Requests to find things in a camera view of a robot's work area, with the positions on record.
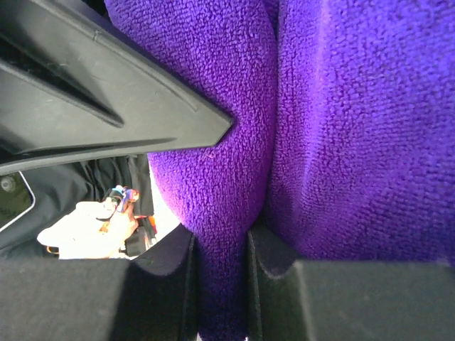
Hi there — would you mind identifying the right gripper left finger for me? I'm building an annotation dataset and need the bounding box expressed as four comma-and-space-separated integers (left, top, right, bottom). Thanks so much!
1, 227, 198, 340

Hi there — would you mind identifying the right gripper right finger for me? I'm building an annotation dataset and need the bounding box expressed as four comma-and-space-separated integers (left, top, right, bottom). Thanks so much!
247, 226, 454, 341

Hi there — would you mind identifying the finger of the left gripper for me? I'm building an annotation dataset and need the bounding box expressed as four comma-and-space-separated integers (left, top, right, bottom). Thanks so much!
1, 1, 232, 175

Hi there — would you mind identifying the purple towel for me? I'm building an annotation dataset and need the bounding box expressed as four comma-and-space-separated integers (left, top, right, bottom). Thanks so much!
106, 1, 454, 340

